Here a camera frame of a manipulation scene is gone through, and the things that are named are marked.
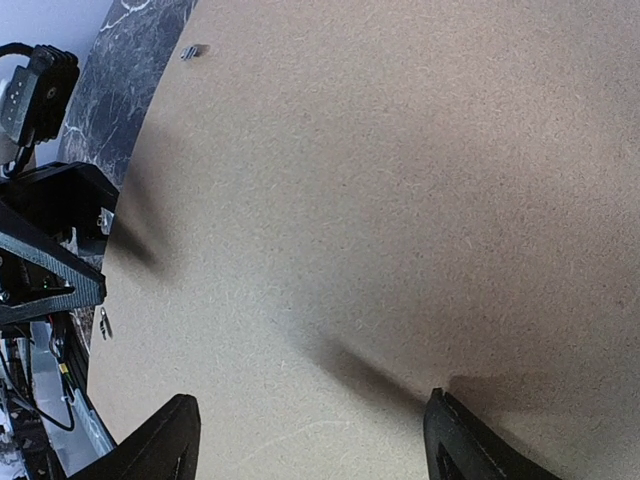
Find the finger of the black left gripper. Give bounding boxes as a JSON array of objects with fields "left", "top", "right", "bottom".
[
  {"left": 1, "top": 204, "right": 106, "bottom": 325},
  {"left": 1, "top": 162, "right": 118, "bottom": 257}
]

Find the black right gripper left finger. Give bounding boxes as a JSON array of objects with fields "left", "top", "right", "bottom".
[{"left": 72, "top": 394, "right": 201, "bottom": 480}]

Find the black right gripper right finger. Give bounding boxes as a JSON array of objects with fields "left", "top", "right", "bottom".
[{"left": 423, "top": 388, "right": 556, "bottom": 480}]

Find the brown cardboard backing board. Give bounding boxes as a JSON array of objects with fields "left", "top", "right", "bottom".
[{"left": 88, "top": 1, "right": 639, "bottom": 479}]

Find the metal turn clip left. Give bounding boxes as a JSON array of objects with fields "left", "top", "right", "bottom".
[{"left": 99, "top": 307, "right": 113, "bottom": 340}]

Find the metal turn clip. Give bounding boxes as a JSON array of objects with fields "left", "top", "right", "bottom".
[
  {"left": 99, "top": 307, "right": 113, "bottom": 340},
  {"left": 179, "top": 44, "right": 210, "bottom": 61}
]

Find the metal turn clip top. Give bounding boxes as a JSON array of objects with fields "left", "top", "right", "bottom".
[{"left": 179, "top": 44, "right": 210, "bottom": 61}]

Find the white slotted cable duct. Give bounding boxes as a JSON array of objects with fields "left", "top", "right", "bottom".
[{"left": 30, "top": 322, "right": 116, "bottom": 477}]

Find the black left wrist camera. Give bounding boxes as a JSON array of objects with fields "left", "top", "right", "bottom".
[{"left": 1, "top": 42, "right": 80, "bottom": 147}]

